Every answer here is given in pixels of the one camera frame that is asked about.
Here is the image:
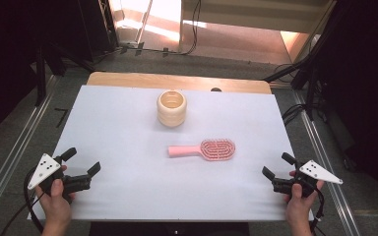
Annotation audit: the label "pink hairbrush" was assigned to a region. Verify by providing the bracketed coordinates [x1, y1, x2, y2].
[167, 138, 236, 162]

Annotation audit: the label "white table mat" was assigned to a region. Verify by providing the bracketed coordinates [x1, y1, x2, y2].
[28, 85, 315, 222]

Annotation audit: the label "metal floor rail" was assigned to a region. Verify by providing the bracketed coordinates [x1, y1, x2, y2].
[291, 89, 362, 236]
[0, 74, 61, 219]

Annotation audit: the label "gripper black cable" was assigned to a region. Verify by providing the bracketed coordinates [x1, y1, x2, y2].
[0, 166, 46, 236]
[309, 188, 327, 236]

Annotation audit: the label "silver metal pole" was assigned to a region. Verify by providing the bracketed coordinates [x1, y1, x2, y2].
[133, 0, 154, 46]

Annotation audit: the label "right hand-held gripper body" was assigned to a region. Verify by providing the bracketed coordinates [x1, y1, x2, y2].
[271, 159, 344, 200]

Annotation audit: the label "black table frame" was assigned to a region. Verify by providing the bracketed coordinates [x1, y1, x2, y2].
[88, 221, 251, 236]

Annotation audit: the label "black metal stand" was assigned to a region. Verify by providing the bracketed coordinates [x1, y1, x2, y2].
[33, 43, 96, 107]
[263, 0, 339, 122]

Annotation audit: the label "black curtain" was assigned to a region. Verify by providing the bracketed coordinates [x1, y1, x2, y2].
[308, 0, 378, 206]
[0, 0, 120, 148]

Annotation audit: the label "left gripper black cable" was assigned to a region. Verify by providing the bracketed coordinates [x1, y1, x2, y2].
[0, 166, 46, 236]

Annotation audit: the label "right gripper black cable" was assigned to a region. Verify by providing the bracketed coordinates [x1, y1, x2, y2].
[309, 188, 327, 236]

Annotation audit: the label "hanging black cable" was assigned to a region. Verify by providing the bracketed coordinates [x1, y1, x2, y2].
[180, 0, 202, 56]

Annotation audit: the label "cream ribbed cup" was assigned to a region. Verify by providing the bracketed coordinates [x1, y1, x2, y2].
[156, 89, 188, 128]

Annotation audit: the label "person's right hand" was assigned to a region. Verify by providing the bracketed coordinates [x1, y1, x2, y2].
[283, 169, 325, 227]

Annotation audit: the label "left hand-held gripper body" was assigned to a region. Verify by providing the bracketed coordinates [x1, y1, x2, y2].
[28, 152, 93, 195]

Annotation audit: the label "black floor cables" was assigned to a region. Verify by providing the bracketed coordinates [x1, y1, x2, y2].
[281, 102, 309, 127]

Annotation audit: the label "person's left hand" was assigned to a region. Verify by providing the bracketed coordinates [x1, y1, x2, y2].
[33, 164, 77, 227]

